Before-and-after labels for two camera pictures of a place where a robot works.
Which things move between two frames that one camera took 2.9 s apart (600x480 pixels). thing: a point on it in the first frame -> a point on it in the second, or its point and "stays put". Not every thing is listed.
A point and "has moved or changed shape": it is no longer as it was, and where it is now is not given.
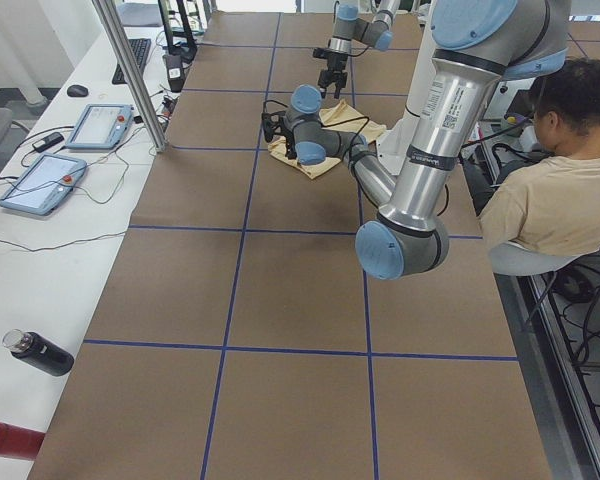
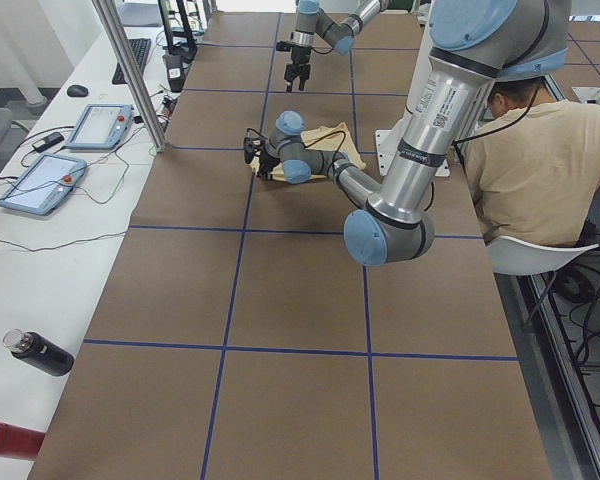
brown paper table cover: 243,340 stays put
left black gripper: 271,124 -> 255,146
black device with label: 176,72 stays put
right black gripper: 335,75 -> 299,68
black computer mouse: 77,91 stays put
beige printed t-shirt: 340,118 has moved or changed shape
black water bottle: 38,351 stays put
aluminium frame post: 133,74 stays put
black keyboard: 140,48 stays put
